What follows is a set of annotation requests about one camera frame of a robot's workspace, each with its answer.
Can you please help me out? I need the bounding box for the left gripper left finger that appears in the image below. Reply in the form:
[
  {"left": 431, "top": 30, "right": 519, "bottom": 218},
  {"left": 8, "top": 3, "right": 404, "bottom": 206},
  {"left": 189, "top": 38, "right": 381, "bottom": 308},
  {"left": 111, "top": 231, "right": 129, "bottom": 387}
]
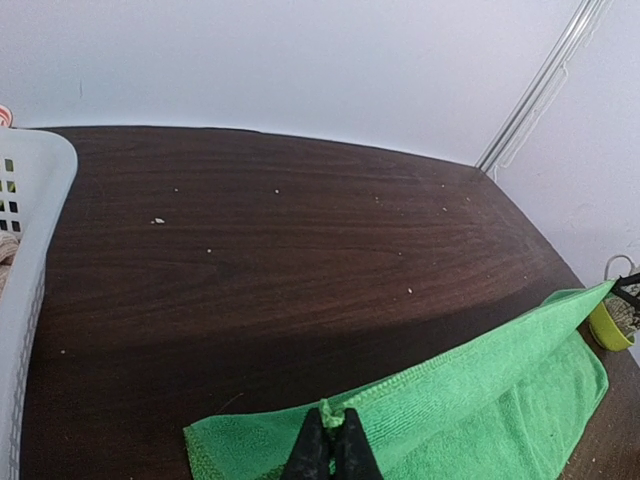
[{"left": 282, "top": 408, "right": 331, "bottom": 480}]

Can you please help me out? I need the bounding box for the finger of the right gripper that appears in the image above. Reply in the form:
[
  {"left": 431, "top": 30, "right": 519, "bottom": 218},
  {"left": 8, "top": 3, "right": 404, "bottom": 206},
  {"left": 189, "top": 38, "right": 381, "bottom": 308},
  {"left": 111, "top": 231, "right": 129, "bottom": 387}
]
[{"left": 613, "top": 273, "right": 640, "bottom": 303}]

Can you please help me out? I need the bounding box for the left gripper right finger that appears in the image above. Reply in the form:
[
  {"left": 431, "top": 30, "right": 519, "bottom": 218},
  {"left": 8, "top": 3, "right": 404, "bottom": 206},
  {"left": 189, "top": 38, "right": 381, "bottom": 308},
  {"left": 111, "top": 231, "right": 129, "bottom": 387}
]
[{"left": 332, "top": 408, "right": 383, "bottom": 480}]

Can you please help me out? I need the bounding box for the green microfiber towel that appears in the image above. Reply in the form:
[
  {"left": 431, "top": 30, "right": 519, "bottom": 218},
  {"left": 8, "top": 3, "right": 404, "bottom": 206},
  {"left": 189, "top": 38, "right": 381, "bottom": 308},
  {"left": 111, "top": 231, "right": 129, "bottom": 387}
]
[{"left": 184, "top": 281, "right": 613, "bottom": 479}]

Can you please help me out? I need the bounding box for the orange bunny pattern towel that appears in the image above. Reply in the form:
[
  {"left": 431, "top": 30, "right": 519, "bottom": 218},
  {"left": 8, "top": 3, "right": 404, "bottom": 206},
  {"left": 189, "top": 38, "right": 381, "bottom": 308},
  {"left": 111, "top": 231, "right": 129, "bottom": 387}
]
[{"left": 0, "top": 231, "right": 20, "bottom": 293}]

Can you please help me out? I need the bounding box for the white coral pattern mug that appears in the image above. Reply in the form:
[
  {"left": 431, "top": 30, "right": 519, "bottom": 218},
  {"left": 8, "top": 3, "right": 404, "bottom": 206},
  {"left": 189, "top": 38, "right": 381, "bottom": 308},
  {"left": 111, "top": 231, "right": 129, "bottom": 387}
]
[{"left": 604, "top": 254, "right": 639, "bottom": 336}]

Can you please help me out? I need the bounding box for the green bowl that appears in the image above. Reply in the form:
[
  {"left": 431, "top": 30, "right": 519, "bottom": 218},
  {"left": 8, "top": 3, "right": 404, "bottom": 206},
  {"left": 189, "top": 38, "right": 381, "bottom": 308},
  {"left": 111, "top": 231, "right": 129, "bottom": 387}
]
[{"left": 588, "top": 302, "right": 635, "bottom": 352}]

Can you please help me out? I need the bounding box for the white perforated plastic basket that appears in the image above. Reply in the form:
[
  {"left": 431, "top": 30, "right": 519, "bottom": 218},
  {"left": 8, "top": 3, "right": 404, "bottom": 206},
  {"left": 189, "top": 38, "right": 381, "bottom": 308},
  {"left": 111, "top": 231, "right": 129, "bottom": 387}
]
[{"left": 1, "top": 128, "right": 78, "bottom": 479}]

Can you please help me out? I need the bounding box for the right aluminium frame post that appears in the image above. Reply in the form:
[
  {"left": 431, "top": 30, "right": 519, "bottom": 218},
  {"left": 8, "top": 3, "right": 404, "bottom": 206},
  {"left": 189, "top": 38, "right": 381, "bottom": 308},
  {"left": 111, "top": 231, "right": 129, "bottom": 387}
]
[{"left": 475, "top": 0, "right": 612, "bottom": 178}]

